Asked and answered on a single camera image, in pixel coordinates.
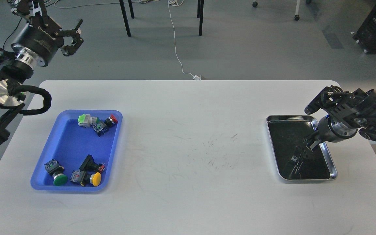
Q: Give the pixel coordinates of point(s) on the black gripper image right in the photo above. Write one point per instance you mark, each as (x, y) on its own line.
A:
(329, 130)

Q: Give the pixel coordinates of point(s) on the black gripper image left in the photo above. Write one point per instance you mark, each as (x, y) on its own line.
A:
(38, 37)

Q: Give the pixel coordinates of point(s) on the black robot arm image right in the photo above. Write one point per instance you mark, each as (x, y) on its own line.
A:
(348, 113)

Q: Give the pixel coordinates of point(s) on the silver metal tray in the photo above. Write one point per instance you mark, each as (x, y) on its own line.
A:
(286, 138)

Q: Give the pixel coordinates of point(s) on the blue plastic tray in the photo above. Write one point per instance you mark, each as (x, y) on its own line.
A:
(69, 144)

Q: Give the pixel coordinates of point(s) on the black table legs left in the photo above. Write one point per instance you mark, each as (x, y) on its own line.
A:
(124, 15)

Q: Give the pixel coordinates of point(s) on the black table legs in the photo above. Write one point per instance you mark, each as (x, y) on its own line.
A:
(124, 15)
(200, 10)

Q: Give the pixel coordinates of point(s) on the white chair leg with caster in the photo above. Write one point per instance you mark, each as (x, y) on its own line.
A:
(298, 4)

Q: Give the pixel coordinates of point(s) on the black table legs right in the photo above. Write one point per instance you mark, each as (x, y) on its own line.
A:
(200, 10)

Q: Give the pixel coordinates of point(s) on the light green switch block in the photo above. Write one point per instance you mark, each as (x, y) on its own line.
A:
(86, 120)

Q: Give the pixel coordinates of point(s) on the red push button switch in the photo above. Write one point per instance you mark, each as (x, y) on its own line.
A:
(101, 127)

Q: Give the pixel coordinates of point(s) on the green push button switch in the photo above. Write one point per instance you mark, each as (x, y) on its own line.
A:
(56, 171)

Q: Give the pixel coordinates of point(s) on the black selector switch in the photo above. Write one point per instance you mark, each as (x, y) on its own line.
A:
(90, 166)

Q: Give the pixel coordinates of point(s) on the yellow push button switch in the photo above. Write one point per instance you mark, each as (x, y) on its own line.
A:
(83, 178)

